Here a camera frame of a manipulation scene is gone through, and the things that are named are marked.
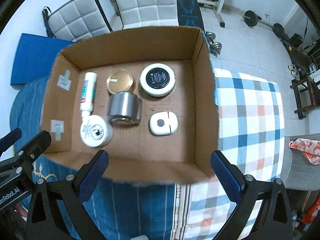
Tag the floor barbell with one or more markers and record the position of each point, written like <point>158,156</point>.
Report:
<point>252,19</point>

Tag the white quilted chair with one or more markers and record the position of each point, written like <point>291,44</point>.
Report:
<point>145,13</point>
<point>76,20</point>

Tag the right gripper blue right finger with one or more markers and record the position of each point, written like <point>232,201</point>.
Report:
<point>229,176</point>

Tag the gold round tin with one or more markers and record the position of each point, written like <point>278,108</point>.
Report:
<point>120,81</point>

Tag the black blue weight bench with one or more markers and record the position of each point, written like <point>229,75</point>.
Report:
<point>189,14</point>

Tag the dark wooden chair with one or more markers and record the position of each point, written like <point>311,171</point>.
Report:
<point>306,92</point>

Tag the small white cylinder bottle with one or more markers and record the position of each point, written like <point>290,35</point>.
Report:
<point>140,237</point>

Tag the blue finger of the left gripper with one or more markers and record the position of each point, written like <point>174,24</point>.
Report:
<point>7,141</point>

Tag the blue foam cushion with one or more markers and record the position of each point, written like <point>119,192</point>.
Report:
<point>34,57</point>

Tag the grey chair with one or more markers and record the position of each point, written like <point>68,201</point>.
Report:
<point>297,173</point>

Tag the silver tape roll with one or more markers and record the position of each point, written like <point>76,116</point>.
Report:
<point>124,107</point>

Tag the orange white cloth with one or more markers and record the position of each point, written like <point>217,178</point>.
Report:
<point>310,149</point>

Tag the white barbell rack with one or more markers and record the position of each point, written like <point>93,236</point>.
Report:
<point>215,2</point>

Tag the white glue tube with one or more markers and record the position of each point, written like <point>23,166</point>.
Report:
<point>88,94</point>

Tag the white floss case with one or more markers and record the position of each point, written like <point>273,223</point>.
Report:
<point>163,123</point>

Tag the left white quilted chair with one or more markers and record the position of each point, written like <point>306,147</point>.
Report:
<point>76,20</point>

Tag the open cardboard box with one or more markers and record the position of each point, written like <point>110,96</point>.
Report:
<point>145,96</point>

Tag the blue striped blanket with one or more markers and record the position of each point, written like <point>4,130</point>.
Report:
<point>119,210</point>

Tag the chrome dumbbell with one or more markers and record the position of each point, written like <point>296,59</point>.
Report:
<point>214,46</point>

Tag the plaid checkered blanket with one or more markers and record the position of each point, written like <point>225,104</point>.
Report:
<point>251,136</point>

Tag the white jar black lid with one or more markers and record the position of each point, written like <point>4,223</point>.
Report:
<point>157,80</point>

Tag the right white quilted chair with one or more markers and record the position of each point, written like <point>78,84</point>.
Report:
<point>145,13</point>

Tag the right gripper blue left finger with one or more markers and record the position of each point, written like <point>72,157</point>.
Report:
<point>90,174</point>

